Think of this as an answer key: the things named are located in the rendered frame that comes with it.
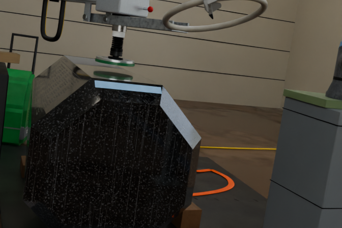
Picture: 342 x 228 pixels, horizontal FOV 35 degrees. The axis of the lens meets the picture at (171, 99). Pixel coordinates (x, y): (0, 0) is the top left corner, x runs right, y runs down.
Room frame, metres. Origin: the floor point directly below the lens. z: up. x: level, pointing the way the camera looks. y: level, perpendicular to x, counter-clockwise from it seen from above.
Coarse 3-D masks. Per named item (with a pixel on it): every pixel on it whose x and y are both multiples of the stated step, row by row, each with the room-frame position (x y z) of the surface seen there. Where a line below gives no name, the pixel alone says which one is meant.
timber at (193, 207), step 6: (192, 204) 2.93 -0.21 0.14; (186, 210) 2.82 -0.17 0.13; (192, 210) 2.83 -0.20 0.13; (198, 210) 2.85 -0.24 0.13; (180, 216) 2.83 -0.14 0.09; (186, 216) 2.82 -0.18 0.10; (192, 216) 2.84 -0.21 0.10; (198, 216) 2.85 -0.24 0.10; (174, 222) 2.88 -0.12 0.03; (180, 222) 2.82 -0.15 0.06; (186, 222) 2.82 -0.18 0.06; (192, 222) 2.84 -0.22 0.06; (198, 222) 2.86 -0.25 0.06
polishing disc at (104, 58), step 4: (96, 56) 2.93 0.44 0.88; (100, 56) 2.94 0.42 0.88; (104, 56) 2.99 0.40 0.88; (104, 60) 2.87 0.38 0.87; (108, 60) 2.86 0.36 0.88; (112, 60) 2.86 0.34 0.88; (116, 60) 2.86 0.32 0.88; (120, 60) 2.89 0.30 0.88; (124, 60) 2.93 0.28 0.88; (128, 60) 2.98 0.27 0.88
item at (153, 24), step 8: (96, 16) 3.01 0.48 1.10; (104, 16) 2.96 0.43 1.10; (112, 16) 2.92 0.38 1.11; (120, 16) 2.87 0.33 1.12; (120, 24) 2.87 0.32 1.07; (128, 24) 2.82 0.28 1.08; (136, 24) 2.78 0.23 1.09; (144, 24) 2.74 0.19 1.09; (152, 24) 2.70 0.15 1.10; (160, 24) 2.66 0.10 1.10; (176, 24) 2.74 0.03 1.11; (184, 24) 2.70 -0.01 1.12; (184, 32) 2.68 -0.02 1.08
